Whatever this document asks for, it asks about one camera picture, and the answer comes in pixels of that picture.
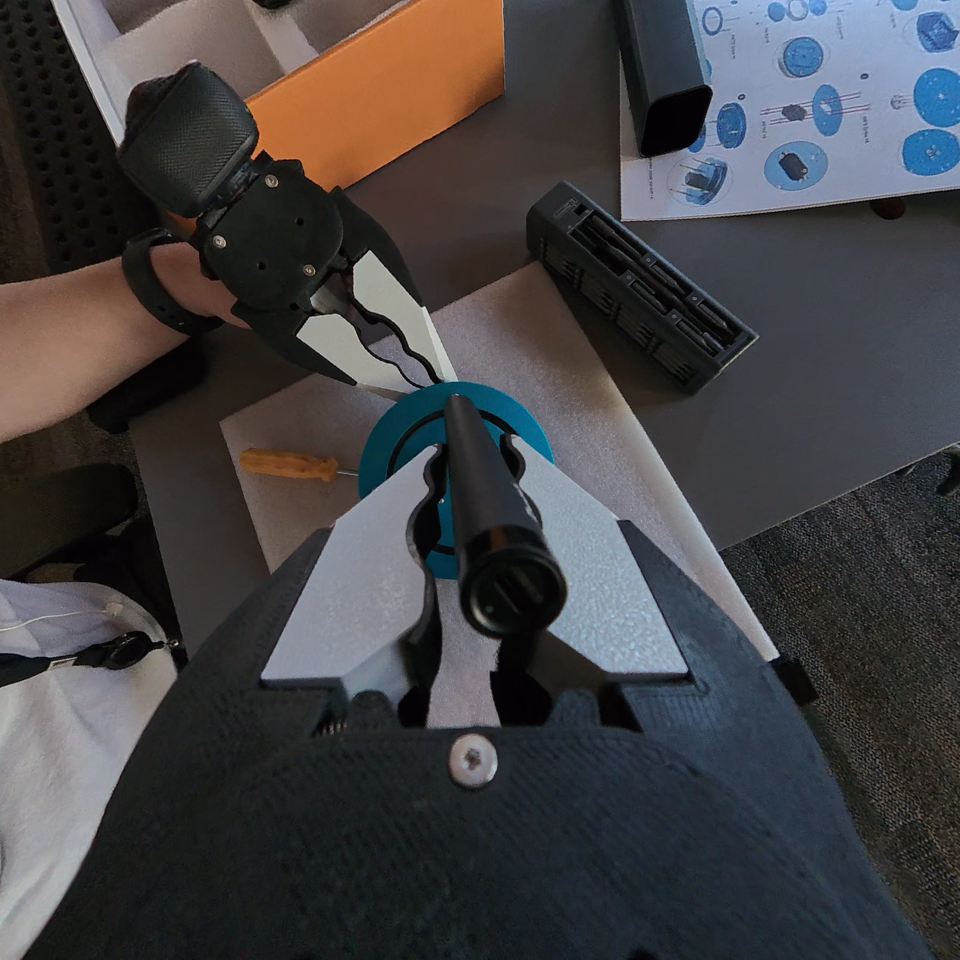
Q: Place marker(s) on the black perforated chair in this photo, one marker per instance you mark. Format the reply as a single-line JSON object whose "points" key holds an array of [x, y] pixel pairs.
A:
{"points": [[60, 150]]}

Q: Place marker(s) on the white foam mat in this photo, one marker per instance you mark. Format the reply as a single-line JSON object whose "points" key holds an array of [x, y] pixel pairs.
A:
{"points": [[585, 390]]}

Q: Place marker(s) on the black screwdriver bit case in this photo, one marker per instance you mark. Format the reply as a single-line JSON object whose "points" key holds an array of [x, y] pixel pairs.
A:
{"points": [[637, 300]]}

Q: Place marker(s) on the blue round metal part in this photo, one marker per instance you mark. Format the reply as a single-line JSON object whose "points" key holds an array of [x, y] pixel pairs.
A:
{"points": [[390, 442]]}

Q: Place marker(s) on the orange cardboard box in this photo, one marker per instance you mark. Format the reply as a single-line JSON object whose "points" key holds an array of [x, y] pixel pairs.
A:
{"points": [[390, 97]]}

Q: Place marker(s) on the black electric screwdriver pen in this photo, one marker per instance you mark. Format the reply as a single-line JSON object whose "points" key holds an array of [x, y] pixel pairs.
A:
{"points": [[491, 510]]}

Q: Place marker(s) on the printed instruction sheet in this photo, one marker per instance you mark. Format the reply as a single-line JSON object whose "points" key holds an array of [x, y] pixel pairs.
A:
{"points": [[832, 150]]}

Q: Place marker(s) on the person's left forearm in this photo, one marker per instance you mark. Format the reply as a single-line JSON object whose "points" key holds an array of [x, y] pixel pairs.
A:
{"points": [[67, 345]]}

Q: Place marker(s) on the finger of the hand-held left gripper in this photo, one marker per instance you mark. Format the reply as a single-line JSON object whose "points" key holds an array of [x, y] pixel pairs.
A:
{"points": [[401, 315], [334, 345]]}

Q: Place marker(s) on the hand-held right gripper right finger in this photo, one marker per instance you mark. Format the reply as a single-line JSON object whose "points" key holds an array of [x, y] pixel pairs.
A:
{"points": [[615, 592]]}

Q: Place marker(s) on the dark grey desk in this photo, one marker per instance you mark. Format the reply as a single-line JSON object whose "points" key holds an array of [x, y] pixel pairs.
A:
{"points": [[840, 360]]}

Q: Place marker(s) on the black case sleeve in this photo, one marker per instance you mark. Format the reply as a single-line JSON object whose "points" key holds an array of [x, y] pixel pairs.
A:
{"points": [[660, 67]]}

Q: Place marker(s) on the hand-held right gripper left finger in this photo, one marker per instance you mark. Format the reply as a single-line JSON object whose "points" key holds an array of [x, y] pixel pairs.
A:
{"points": [[352, 592]]}

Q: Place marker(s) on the person's white shirt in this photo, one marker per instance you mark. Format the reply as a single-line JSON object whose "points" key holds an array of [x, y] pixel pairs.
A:
{"points": [[60, 787]]}

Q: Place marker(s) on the small dark brown object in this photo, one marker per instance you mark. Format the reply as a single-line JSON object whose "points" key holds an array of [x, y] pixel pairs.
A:
{"points": [[889, 208]]}

